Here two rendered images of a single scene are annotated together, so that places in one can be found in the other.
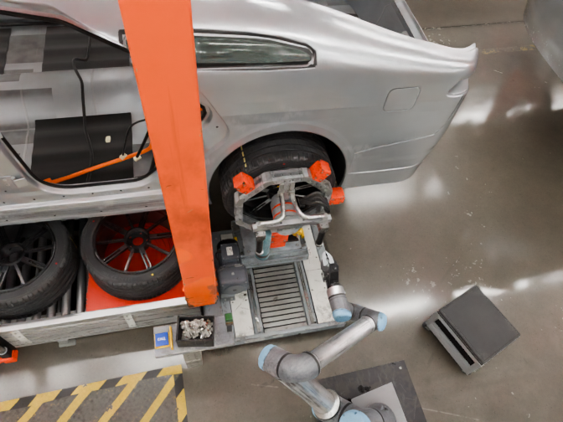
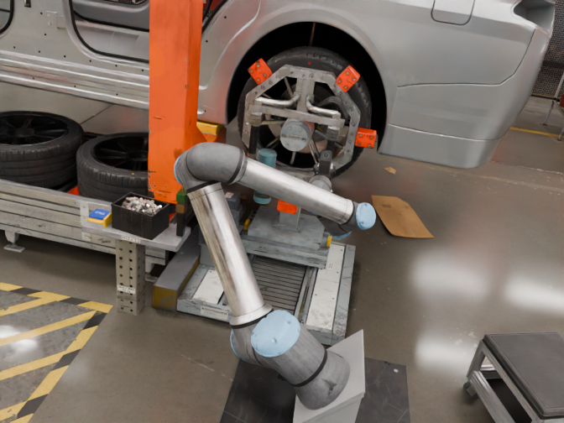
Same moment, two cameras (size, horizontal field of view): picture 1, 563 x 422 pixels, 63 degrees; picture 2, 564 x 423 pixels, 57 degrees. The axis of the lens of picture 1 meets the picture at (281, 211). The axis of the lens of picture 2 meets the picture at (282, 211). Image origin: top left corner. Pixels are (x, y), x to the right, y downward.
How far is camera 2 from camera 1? 1.83 m
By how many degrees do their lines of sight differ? 34
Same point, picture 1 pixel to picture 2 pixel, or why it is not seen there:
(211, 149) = (239, 30)
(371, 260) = (413, 306)
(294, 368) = (207, 145)
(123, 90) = not seen: hidden behind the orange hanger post
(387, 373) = (372, 368)
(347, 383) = not seen: hidden behind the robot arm
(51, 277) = (39, 148)
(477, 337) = (540, 379)
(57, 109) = (134, 51)
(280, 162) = (305, 58)
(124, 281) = (101, 169)
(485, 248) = not seen: outside the picture
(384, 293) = (417, 340)
